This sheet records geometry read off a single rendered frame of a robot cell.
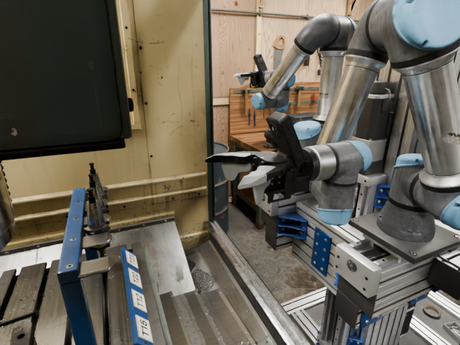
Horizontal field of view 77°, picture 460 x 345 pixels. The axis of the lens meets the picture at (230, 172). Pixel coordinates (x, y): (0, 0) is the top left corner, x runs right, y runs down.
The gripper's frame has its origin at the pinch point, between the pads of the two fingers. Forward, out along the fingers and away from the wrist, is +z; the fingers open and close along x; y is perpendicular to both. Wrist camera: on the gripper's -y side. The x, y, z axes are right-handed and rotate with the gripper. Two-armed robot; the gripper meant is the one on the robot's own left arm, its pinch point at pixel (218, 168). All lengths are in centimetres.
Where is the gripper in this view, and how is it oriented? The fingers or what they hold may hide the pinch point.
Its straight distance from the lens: 51.8
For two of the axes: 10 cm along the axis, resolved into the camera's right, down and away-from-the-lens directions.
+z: -9.1, 1.5, -3.9
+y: 0.0, 9.4, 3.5
